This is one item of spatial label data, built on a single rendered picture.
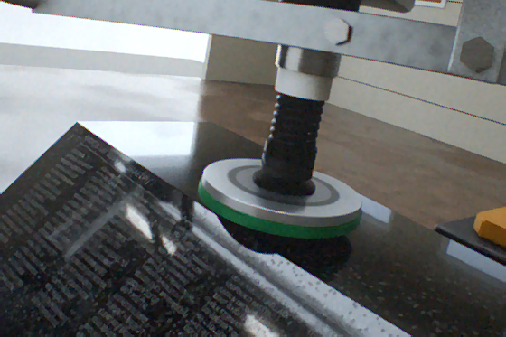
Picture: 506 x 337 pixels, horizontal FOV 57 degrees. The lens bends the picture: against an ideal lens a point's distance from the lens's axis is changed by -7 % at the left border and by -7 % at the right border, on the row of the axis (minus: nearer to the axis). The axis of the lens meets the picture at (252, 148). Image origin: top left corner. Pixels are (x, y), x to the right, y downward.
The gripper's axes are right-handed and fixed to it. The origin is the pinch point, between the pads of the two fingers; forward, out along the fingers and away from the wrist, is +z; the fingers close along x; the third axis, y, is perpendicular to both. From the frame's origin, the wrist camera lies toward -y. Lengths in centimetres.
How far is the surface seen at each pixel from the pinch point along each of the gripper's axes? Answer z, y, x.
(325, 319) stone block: 0, -66, 80
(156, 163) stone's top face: 9, -45, 45
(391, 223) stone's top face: -3, -80, 56
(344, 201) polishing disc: -6, -69, 62
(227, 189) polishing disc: -2, -54, 64
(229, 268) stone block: 5, -57, 70
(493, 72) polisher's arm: -29, -70, 73
